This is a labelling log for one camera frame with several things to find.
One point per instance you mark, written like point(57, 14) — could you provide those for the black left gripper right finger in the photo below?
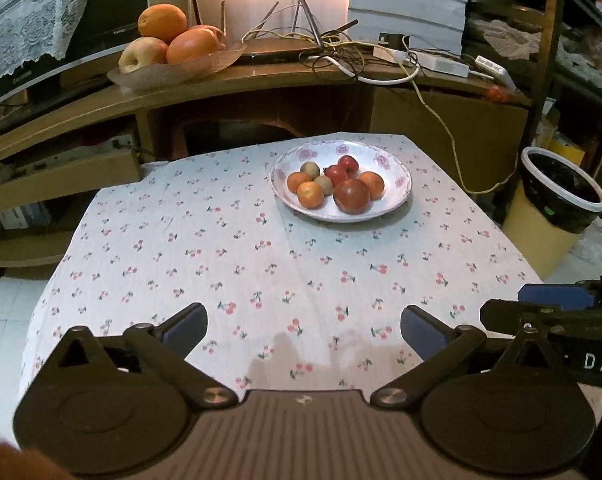
point(443, 351)

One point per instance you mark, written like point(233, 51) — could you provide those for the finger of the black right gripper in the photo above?
point(567, 297)

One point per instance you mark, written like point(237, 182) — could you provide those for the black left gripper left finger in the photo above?
point(164, 349)

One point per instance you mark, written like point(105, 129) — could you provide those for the small orange tangerine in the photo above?
point(310, 195)
point(374, 183)
point(295, 179)

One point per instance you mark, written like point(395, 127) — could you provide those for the large dark red tomato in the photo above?
point(352, 196)

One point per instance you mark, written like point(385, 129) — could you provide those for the brown kiwi fruit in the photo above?
point(311, 169)
point(325, 184)

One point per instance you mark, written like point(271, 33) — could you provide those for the small red tomato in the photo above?
point(336, 174)
point(349, 164)

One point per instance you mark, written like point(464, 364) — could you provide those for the cherry print tablecloth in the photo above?
point(293, 303)

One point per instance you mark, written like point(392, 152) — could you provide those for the white floral plate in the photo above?
point(398, 180)

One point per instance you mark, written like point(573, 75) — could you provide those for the wooden tv cabinet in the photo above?
point(470, 127)

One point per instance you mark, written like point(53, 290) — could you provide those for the white adapter box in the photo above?
point(495, 70)

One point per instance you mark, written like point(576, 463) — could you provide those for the wooden shelf unit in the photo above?
point(552, 50)

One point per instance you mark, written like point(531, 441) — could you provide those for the glass leaf fruit dish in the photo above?
point(165, 75)

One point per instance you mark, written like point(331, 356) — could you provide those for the white power strip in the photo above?
point(427, 61)

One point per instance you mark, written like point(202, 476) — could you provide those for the yellow apple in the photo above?
point(142, 52)

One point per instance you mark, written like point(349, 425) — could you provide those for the front large orange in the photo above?
point(193, 44)

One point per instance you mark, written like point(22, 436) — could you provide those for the large orange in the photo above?
point(193, 44)
point(163, 21)

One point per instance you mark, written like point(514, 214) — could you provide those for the red apple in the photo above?
point(216, 32)

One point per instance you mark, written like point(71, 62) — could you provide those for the top large orange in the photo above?
point(163, 21)

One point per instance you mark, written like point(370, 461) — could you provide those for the white stacked boards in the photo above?
point(427, 23)

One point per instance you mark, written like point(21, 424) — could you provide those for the black router with antennas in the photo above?
point(302, 39)

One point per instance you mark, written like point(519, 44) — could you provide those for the black television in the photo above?
point(105, 24)

